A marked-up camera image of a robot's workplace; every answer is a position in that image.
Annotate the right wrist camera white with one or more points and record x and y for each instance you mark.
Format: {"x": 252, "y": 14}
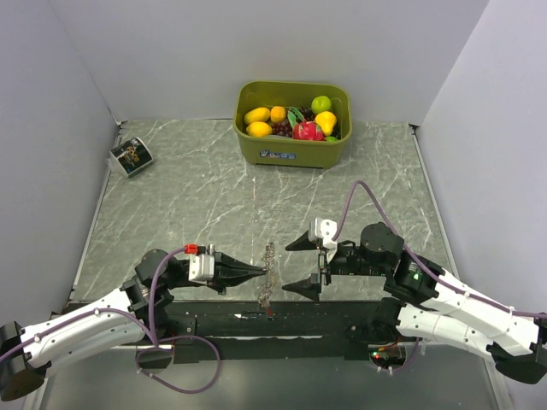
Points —
{"x": 321, "y": 232}

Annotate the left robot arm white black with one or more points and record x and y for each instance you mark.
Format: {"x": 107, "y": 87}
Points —
{"x": 132, "y": 312}

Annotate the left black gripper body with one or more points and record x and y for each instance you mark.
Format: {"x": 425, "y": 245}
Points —
{"x": 214, "y": 284}

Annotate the olive green plastic bin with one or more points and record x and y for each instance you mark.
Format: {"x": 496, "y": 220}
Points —
{"x": 284, "y": 151}

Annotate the green apple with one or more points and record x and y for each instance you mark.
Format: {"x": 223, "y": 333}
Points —
{"x": 321, "y": 104}

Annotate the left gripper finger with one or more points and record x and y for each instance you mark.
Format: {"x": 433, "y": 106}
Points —
{"x": 229, "y": 266}
{"x": 232, "y": 279}

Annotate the pink dragon fruit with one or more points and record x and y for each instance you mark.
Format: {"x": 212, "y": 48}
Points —
{"x": 307, "y": 131}

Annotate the metal keyring disc with rings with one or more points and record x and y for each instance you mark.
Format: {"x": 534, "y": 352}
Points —
{"x": 267, "y": 289}

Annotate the orange fruit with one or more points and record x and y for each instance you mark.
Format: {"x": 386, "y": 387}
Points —
{"x": 277, "y": 114}

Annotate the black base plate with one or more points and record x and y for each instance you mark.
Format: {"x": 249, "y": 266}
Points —
{"x": 242, "y": 330}

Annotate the yellow mango lower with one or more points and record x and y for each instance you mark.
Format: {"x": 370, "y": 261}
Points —
{"x": 259, "y": 129}

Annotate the yellow mango upper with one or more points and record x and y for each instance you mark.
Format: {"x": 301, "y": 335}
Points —
{"x": 261, "y": 114}

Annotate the black printed can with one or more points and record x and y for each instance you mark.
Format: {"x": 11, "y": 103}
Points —
{"x": 130, "y": 158}

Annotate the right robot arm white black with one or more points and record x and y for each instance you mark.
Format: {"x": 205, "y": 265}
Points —
{"x": 425, "y": 301}

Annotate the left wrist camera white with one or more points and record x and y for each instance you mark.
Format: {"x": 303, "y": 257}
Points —
{"x": 201, "y": 262}

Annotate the dark red grapes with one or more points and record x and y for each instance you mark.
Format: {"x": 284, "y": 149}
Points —
{"x": 284, "y": 128}

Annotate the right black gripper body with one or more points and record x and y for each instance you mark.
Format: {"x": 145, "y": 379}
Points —
{"x": 347, "y": 260}

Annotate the yellow mango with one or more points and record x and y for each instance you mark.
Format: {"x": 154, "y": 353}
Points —
{"x": 261, "y": 114}
{"x": 259, "y": 129}

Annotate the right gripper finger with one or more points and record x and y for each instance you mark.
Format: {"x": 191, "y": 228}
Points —
{"x": 302, "y": 243}
{"x": 309, "y": 288}

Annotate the yellow pear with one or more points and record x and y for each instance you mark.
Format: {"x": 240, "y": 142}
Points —
{"x": 326, "y": 120}

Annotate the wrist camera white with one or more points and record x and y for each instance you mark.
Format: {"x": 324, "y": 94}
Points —
{"x": 201, "y": 262}
{"x": 321, "y": 232}

